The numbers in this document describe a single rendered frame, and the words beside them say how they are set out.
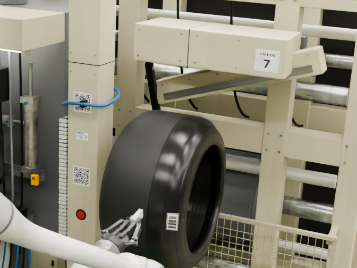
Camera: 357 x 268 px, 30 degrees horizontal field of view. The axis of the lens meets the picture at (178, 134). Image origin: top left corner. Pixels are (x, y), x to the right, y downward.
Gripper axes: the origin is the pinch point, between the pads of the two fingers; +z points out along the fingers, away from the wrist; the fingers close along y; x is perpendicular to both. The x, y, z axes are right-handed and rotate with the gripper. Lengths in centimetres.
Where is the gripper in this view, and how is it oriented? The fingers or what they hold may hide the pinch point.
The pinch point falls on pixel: (136, 217)
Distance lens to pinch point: 222.6
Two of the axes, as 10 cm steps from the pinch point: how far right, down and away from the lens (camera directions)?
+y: -9.3, -1.6, 3.4
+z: 3.7, -3.9, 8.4
